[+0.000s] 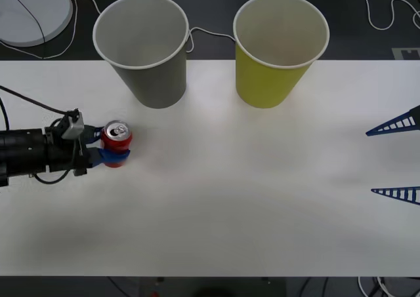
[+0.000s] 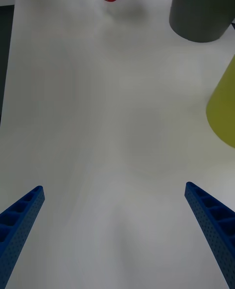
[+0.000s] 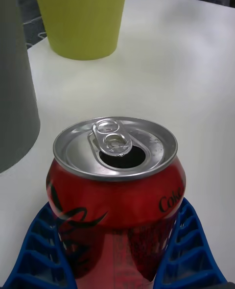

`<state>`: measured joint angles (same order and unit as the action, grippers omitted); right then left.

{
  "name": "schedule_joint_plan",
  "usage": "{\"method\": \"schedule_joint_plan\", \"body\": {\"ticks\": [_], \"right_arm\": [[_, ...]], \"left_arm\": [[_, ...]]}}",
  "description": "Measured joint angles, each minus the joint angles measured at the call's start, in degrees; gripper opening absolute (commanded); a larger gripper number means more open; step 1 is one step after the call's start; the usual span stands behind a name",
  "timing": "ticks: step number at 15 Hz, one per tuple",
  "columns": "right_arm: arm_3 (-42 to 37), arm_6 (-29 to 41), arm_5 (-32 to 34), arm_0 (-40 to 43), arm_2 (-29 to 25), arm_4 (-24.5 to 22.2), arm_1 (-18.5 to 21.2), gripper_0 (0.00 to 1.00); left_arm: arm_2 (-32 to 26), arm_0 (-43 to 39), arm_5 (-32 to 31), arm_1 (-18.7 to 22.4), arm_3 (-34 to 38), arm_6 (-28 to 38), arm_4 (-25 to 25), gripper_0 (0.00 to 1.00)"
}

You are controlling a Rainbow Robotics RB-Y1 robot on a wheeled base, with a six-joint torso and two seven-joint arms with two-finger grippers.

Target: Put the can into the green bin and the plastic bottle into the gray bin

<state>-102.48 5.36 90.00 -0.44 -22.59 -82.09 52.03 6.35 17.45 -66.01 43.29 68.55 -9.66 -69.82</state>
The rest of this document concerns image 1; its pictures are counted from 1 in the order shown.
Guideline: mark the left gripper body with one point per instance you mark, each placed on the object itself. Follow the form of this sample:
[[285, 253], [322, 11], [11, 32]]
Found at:
[[60, 156]]

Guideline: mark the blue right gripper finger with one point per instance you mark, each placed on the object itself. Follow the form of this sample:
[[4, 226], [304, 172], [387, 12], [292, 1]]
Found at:
[[393, 125], [402, 194]]

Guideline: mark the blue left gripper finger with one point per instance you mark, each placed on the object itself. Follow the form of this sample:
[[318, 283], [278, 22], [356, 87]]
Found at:
[[110, 157], [96, 133]]

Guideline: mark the red drink can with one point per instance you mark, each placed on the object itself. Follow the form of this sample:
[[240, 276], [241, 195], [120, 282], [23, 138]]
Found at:
[[117, 139]]

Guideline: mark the grey plastic bin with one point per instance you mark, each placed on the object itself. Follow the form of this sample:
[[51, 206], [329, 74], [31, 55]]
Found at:
[[154, 80]]

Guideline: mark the yellow-green plastic bin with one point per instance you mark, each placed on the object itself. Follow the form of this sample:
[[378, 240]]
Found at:
[[262, 80]]

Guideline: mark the round pale grey base plate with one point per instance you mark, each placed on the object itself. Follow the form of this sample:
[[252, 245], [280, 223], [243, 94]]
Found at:
[[26, 15]]

